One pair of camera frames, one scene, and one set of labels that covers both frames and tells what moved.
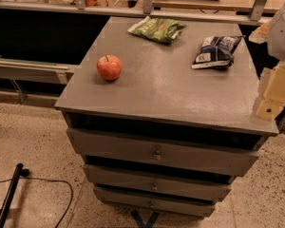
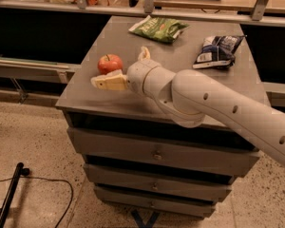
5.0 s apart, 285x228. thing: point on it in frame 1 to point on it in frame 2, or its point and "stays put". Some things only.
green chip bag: [164, 30] stays put
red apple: [109, 66] stays put
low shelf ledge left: [28, 83] stays put
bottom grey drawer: [154, 201] stays put
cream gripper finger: [279, 91] to [112, 81]
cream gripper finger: [261, 33] to [144, 54]
